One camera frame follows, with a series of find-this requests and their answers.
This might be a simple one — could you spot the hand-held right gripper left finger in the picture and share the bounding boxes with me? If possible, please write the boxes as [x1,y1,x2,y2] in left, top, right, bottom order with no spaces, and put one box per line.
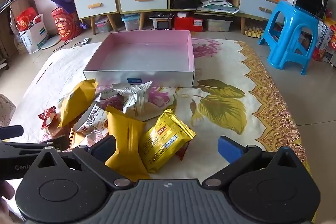
[31,135,133,188]

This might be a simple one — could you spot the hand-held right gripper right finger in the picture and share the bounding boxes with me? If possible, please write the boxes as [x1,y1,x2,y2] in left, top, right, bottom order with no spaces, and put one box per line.
[203,135,303,187]

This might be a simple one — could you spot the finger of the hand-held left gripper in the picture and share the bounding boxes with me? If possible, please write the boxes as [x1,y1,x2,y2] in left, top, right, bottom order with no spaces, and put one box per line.
[0,126,25,140]
[0,135,70,159]

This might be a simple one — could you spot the plain yellow snack packet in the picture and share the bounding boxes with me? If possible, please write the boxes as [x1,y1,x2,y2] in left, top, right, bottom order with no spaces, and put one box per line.
[104,105,151,182]

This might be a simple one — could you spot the yellow printed snack packet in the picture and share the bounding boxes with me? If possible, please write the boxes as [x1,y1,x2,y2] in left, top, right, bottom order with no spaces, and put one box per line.
[139,109,197,174]

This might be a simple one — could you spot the pink cardboard box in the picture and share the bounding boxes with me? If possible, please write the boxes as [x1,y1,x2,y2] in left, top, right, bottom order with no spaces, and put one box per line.
[83,30,195,88]

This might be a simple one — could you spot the person's left hand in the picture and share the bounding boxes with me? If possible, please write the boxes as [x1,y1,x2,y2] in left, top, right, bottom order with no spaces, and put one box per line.
[0,180,16,215]

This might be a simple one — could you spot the patterned cushion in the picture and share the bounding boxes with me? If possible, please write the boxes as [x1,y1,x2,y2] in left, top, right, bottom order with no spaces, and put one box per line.
[0,94,17,128]

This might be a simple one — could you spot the small red snack packet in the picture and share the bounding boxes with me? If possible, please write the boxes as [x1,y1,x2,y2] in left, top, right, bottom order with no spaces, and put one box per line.
[39,106,58,130]

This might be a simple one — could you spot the white nut snack packet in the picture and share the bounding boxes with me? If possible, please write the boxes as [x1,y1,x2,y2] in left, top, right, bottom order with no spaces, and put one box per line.
[70,105,111,148]

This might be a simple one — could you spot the floral printed blanket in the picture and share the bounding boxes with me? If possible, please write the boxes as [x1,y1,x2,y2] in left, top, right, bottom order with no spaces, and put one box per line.
[8,38,311,188]

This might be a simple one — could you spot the yellow and white snack packet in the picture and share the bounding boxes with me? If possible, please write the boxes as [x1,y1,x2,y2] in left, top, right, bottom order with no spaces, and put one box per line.
[57,80,99,128]

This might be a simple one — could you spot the dark red snack packet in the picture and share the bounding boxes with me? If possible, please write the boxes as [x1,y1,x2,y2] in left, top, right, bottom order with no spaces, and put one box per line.
[175,144,190,161]

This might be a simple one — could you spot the brown and white snack packet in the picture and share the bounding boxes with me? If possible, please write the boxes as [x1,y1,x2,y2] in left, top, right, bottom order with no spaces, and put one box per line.
[94,89,125,111]

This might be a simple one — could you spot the silver white snack packet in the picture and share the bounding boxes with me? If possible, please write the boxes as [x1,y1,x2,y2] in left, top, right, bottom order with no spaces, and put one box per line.
[112,81,154,117]

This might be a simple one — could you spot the white shopping bag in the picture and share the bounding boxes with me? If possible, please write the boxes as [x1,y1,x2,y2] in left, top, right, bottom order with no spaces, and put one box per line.
[16,14,49,54]

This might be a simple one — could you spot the white round stand base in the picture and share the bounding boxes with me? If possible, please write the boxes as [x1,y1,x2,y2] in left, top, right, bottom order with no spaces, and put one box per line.
[39,35,62,50]

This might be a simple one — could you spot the red gift bag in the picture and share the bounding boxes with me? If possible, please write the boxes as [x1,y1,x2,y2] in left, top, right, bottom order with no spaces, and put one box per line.
[16,7,38,30]

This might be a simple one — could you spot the red cartoon bag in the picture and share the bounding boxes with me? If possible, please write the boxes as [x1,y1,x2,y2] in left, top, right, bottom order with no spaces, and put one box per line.
[51,7,82,41]

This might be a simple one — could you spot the egg tray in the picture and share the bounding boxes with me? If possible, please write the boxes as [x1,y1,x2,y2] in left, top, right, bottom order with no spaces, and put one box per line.
[244,26,264,38]

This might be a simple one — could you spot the small clear plastic bin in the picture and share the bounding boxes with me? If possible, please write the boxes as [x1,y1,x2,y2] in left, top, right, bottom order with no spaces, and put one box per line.
[94,17,113,34]

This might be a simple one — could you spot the clear bin with blue lid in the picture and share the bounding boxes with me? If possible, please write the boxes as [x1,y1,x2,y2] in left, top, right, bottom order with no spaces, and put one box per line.
[122,14,143,31]

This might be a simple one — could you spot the red box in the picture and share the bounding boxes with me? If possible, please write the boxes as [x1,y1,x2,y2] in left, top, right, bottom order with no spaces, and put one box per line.
[175,15,205,32]

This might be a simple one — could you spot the blue plastic stool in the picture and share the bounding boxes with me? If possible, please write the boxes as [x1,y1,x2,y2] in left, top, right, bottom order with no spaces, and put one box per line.
[259,0,322,75]

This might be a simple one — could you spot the black appliance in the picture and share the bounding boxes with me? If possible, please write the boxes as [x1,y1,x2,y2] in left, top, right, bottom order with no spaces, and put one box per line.
[150,12,175,30]

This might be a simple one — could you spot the low wooden tv cabinet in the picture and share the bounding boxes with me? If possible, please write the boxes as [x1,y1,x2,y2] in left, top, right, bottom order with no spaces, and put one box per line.
[168,0,280,30]

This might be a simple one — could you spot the pile of papers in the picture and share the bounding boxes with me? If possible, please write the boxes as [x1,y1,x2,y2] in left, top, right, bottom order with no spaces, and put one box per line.
[202,0,239,14]

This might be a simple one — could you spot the printed carton box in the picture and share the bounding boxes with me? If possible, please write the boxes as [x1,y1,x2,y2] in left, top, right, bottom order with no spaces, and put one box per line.
[316,18,336,62]

